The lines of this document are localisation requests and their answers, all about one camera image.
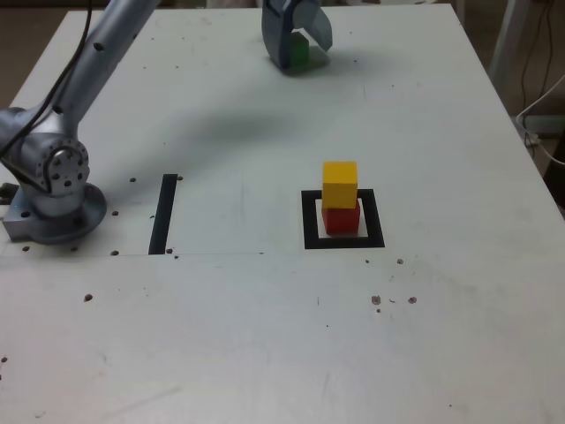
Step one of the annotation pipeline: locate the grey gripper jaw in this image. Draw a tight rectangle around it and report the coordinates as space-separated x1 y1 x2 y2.
290 0 334 54
260 0 296 72

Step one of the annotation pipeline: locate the green cube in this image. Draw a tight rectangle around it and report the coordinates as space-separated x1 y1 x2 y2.
289 31 309 70

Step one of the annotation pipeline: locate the yellow cube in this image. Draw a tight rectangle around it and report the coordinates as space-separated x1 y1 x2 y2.
321 161 358 210

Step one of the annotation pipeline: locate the red cube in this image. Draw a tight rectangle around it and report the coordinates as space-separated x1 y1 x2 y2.
320 202 362 235

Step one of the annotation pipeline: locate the black tape square outline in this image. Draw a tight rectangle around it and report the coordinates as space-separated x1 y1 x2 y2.
300 188 386 251

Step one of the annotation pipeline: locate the black tape strip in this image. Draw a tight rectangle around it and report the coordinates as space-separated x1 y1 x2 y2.
147 173 177 256

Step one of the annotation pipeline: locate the grey metal frame leg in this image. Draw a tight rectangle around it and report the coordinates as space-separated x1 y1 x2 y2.
485 0 544 107

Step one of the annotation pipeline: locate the thin black hanging cable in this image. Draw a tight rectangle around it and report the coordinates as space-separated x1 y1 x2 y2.
520 0 556 116

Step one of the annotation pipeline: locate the white cable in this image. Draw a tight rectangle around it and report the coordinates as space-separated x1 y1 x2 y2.
515 74 565 168

